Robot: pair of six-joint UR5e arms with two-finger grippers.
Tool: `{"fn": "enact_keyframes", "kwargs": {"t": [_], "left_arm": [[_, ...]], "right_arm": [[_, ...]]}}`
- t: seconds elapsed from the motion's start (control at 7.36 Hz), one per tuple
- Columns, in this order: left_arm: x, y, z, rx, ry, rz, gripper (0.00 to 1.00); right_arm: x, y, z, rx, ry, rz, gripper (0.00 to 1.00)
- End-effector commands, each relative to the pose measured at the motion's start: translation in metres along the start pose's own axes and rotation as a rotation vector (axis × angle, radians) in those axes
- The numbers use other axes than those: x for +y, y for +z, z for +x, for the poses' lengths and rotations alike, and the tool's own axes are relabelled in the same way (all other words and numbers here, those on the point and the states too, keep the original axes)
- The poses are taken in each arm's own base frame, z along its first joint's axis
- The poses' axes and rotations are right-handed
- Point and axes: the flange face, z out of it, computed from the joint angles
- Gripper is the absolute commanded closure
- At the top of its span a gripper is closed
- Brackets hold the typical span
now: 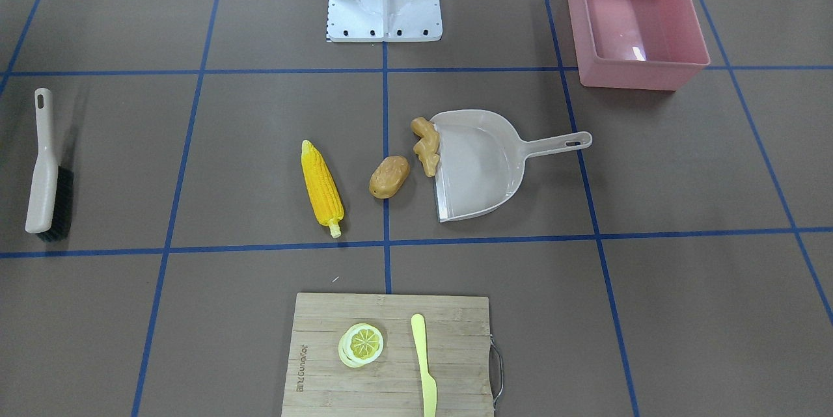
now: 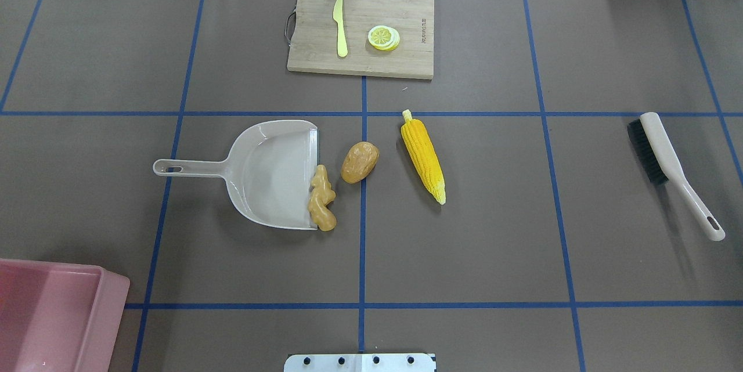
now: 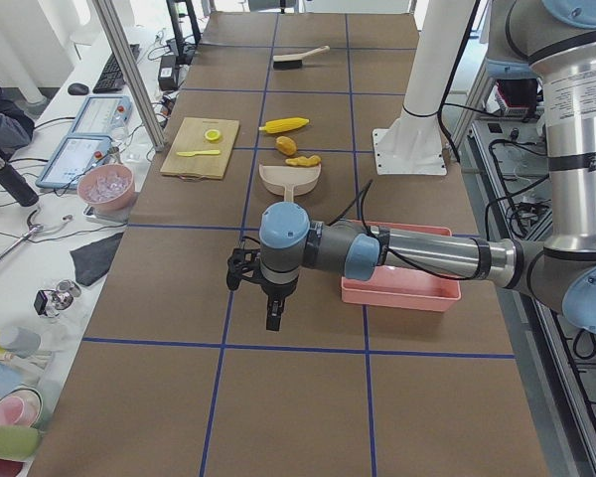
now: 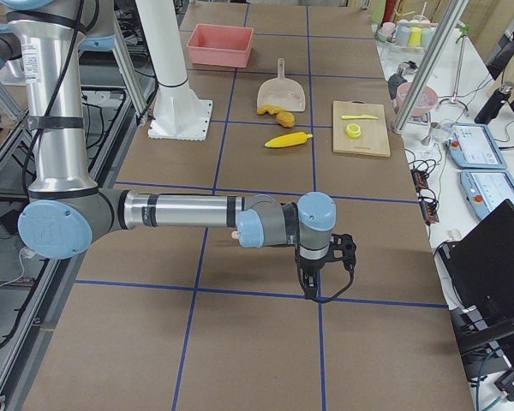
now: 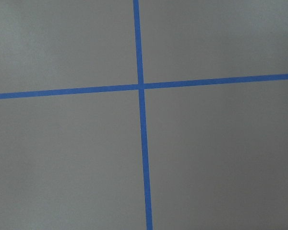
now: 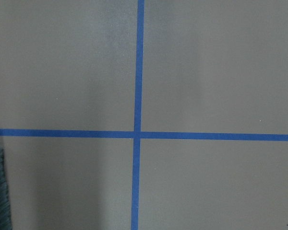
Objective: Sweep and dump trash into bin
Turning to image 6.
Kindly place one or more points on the blue tape line crosswise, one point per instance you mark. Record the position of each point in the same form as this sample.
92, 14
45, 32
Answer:
142, 135

